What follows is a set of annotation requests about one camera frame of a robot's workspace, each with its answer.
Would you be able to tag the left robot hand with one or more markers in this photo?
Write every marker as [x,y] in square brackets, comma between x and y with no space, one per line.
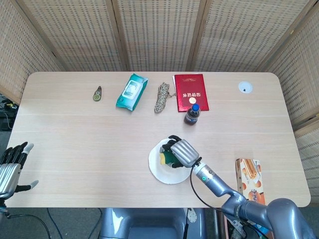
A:
[11,169]

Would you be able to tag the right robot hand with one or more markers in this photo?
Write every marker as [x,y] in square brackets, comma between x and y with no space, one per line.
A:
[180,153]

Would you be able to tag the green yellow sponge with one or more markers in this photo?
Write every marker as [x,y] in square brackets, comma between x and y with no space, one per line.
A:
[166,157]

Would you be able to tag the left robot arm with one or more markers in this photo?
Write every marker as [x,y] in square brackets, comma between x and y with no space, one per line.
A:
[2,211]

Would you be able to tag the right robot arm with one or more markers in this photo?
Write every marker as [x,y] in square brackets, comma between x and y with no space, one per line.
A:
[246,199]

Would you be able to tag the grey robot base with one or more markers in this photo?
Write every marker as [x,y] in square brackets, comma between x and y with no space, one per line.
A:
[149,224]

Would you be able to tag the white round plate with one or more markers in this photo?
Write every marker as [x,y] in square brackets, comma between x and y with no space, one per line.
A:
[164,171]

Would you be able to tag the dark drink bottle blue cap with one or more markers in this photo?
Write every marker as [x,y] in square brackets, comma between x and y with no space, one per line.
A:
[192,115]

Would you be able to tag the red certificate booklet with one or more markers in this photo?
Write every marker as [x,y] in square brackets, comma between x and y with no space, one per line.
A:
[191,92]

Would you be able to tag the orange biscuit box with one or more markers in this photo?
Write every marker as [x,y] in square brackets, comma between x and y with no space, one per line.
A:
[251,180]

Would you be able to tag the teal wet wipes pack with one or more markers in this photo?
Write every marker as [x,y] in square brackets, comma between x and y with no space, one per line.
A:
[131,91]

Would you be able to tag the green correction tape dispenser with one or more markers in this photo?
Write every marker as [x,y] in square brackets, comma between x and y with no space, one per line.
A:
[97,94]

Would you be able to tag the woven bamboo folding screen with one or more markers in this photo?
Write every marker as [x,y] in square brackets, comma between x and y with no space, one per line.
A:
[159,35]

